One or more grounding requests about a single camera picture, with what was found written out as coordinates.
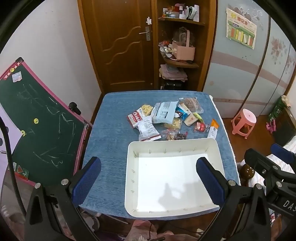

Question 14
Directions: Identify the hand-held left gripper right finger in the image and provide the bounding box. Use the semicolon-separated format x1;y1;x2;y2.
196;157;271;241

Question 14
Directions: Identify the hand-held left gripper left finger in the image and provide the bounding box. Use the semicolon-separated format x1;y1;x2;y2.
24;156;102;241

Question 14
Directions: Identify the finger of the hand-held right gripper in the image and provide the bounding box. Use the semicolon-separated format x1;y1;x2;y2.
244;148;284;198
270;143;296;174

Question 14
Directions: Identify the white plastic tray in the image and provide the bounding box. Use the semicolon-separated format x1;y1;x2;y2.
124;138;226;218

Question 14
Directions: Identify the orange and white snack packet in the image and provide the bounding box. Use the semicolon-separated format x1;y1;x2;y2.
206;119;219;139

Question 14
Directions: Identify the small red snack packet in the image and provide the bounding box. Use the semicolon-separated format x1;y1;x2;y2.
193;122;210;133

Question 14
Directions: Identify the clear mixed nuts packet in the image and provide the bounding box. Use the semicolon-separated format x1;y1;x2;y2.
161;130;188;141

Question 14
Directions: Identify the clear yellow chips packet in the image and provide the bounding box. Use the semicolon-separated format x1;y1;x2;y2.
163;118;183;130

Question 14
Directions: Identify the white printed snack packet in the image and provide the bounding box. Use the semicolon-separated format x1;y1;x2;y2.
138;116;162;142

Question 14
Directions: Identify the red and white snack packet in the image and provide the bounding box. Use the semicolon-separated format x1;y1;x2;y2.
127;108;145;129

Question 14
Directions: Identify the large light blue snack packet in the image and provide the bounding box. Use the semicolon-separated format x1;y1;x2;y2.
151;101;179;124

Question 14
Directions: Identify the yellow cracker packet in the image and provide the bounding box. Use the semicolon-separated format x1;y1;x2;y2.
141;104;155;117

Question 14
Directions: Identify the brown wooden bedpost knob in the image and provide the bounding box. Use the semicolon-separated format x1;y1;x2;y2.
239;164;256;180

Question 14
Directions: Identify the pink toy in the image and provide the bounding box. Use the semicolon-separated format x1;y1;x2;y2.
265;120;277;133

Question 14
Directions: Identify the pink plastic stool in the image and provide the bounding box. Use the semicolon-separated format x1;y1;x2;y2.
231;108;257;139

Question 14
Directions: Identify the green bag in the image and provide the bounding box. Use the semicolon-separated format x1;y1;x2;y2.
267;95;290;123

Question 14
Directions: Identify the blue tablecloth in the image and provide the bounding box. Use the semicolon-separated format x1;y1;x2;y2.
79;90;240;220

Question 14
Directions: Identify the beige snack packet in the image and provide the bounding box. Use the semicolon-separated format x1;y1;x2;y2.
183;113;199;127

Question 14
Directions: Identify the pink clothing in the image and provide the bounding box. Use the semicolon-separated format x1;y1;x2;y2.
125;219;199;241

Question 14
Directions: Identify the small blue snack packet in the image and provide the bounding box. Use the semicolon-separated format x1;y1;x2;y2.
175;103;192;118

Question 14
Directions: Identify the clear brown cookie packet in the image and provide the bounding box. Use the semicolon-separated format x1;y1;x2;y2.
178;97;204;114

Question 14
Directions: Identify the floral sliding wardrobe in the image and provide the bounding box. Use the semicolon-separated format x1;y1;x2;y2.
202;0;296;118

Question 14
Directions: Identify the folded pink cloth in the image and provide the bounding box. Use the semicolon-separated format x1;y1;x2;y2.
159;64;188;81

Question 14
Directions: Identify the wooden corner shelf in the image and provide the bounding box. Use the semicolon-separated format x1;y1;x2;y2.
151;0;218;92

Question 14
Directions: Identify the pink basket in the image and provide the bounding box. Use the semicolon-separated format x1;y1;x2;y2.
171;29;196;62

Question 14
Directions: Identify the wooden door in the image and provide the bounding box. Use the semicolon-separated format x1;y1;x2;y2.
77;0;155;93

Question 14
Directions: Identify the pile of shiny snack wrappers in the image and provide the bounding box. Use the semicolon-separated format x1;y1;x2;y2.
158;40;177;59

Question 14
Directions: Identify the row of toiletry bottles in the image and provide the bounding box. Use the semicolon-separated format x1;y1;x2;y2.
162;3;200;22

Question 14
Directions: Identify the green chalkboard with pink frame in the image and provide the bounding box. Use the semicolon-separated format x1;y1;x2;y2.
0;57;89;184

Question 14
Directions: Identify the black cable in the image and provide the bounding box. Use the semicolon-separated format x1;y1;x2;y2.
0;116;30;218

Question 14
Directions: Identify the wall poster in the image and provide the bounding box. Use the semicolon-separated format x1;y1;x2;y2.
226;8;258;49

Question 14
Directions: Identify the metal door handle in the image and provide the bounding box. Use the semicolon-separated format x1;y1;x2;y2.
139;26;151;42

